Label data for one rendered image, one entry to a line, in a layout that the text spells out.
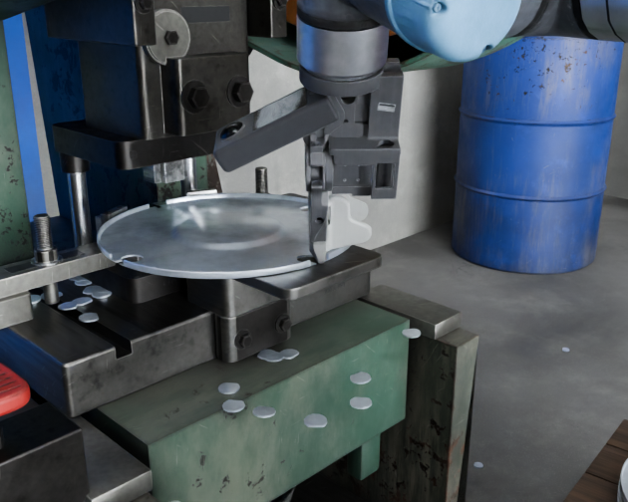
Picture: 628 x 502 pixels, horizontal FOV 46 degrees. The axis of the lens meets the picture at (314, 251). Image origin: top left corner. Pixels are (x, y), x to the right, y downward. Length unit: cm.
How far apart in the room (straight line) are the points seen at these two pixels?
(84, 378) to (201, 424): 12
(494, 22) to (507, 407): 164
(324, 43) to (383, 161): 12
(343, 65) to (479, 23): 14
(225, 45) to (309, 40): 27
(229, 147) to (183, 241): 20
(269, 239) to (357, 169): 18
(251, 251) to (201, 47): 23
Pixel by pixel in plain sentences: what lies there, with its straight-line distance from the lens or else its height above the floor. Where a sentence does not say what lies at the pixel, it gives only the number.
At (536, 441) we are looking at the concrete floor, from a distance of 195.
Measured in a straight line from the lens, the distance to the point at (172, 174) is 92.
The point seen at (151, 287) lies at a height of 72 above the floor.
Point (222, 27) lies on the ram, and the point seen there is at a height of 100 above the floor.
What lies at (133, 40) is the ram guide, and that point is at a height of 100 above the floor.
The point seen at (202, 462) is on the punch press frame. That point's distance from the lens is 78.
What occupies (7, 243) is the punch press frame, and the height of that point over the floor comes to 73.
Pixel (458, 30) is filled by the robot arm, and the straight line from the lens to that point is 49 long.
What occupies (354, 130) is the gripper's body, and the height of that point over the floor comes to 93.
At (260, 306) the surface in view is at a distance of 84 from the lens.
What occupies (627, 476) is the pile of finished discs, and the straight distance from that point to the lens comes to 120.
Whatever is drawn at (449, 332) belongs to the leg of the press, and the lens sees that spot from 99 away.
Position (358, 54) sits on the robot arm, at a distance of 60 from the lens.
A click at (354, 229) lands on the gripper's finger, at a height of 83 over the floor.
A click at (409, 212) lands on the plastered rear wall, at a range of 329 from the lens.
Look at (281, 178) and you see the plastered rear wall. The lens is 268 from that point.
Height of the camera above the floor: 105
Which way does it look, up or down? 20 degrees down
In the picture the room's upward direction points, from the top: straight up
